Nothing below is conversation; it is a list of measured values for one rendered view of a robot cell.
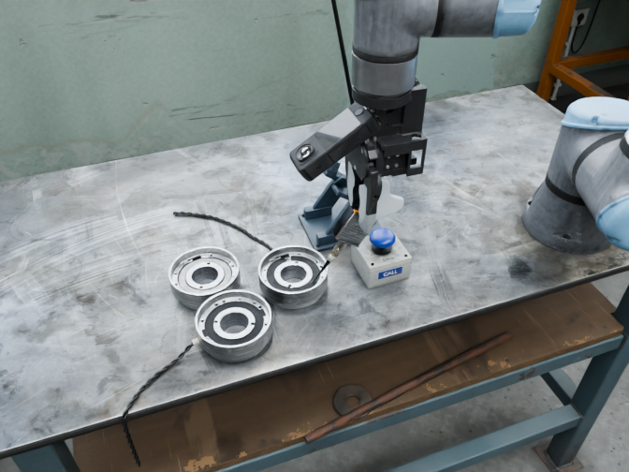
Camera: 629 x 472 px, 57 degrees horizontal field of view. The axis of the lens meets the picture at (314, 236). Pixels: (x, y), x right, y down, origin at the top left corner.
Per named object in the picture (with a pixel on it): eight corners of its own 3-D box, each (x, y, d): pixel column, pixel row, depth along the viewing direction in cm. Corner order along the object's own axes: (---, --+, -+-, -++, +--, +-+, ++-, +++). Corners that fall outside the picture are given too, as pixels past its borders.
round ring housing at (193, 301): (165, 277, 91) (160, 258, 89) (227, 258, 95) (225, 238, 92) (183, 323, 84) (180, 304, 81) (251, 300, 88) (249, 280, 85)
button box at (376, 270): (368, 289, 89) (370, 267, 86) (350, 260, 94) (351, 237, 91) (416, 277, 91) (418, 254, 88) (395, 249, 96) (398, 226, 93)
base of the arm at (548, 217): (574, 192, 108) (591, 146, 102) (634, 242, 97) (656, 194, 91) (504, 209, 104) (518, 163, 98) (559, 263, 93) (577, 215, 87)
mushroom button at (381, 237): (373, 269, 89) (376, 244, 86) (363, 253, 92) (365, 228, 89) (397, 263, 90) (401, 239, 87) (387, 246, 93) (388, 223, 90)
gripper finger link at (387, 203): (405, 236, 80) (409, 178, 75) (365, 245, 79) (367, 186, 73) (396, 225, 83) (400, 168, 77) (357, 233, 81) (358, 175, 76)
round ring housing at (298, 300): (338, 302, 87) (338, 283, 84) (270, 320, 84) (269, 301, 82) (314, 258, 95) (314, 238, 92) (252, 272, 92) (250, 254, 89)
